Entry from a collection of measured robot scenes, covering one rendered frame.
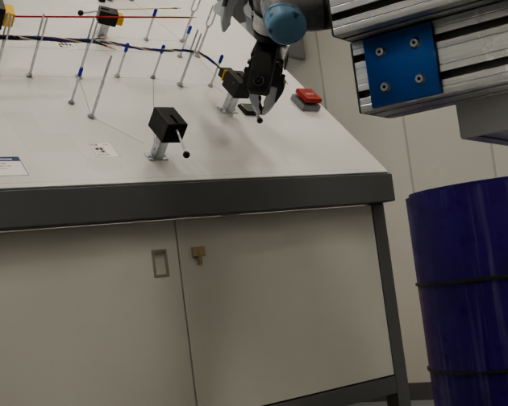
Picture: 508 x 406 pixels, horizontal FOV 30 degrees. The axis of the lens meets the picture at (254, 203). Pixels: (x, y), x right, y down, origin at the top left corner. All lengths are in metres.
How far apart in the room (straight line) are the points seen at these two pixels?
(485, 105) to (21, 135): 0.94
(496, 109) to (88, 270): 0.86
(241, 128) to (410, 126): 2.42
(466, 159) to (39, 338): 2.96
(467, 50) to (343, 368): 1.13
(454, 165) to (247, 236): 2.52
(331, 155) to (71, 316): 0.76
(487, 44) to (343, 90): 3.55
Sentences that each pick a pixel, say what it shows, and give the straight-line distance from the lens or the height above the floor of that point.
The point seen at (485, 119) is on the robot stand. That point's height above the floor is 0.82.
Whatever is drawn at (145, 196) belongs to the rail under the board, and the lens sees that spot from 1.77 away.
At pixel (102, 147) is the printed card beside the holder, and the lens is 1.84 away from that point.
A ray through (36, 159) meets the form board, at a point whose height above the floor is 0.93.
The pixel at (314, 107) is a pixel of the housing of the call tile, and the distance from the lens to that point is 2.31.
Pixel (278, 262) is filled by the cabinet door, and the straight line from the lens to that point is 1.99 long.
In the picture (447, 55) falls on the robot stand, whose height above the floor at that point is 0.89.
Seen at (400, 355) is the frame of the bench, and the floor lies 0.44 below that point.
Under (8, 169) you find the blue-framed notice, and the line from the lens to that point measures 1.70.
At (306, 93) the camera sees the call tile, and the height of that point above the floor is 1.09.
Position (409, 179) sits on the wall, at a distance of 4.45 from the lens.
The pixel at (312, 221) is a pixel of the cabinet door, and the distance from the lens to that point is 2.06.
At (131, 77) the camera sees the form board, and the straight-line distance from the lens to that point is 2.13.
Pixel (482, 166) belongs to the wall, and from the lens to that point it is 4.32.
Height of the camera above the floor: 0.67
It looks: 5 degrees up
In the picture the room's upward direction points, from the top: 7 degrees counter-clockwise
